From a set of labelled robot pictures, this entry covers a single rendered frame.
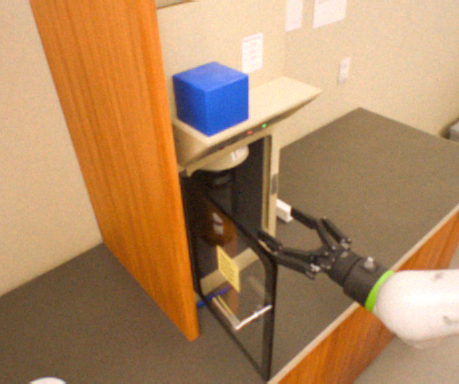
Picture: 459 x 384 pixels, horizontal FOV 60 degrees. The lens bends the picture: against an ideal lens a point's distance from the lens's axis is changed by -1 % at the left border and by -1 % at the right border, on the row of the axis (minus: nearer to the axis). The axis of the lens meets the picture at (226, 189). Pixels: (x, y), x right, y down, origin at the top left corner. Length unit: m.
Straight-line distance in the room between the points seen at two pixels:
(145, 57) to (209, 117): 0.16
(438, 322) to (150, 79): 0.55
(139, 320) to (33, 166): 0.51
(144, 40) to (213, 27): 0.22
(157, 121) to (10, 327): 0.80
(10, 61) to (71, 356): 0.74
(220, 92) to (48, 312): 0.82
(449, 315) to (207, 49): 0.60
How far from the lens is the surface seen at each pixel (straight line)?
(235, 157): 0.98
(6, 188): 1.21
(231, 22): 0.83
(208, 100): 0.69
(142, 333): 1.14
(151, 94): 0.64
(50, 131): 1.18
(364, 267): 0.83
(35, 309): 1.29
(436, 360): 2.34
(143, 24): 0.61
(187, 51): 0.77
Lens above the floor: 1.87
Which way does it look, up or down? 37 degrees down
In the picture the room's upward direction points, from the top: 3 degrees counter-clockwise
